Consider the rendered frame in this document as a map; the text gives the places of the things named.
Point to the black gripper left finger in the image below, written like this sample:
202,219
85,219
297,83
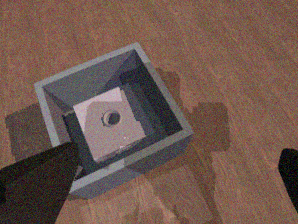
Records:
33,191

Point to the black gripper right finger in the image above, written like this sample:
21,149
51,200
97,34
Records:
288,169

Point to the grey open box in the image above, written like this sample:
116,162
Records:
129,64

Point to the pale pink square plate with hole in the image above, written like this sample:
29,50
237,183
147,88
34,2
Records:
114,125

